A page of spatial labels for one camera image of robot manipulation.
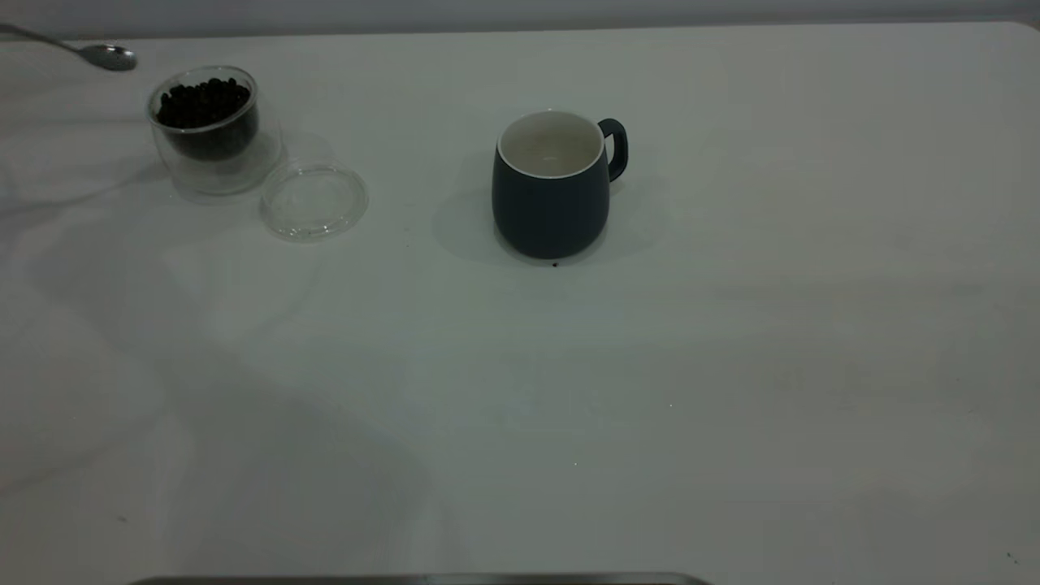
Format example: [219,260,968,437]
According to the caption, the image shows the clear round glass lid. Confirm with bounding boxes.
[259,164,369,242]

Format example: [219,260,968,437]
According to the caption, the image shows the metal spoon with white handle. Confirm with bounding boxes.
[0,24,138,72]

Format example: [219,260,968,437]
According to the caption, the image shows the dark coffee beans pile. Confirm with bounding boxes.
[156,78,259,161]

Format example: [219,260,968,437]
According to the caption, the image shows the dark grey ceramic mug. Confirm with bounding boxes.
[492,110,629,260]

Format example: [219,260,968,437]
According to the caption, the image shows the clear glass jar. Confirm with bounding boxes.
[146,66,283,196]

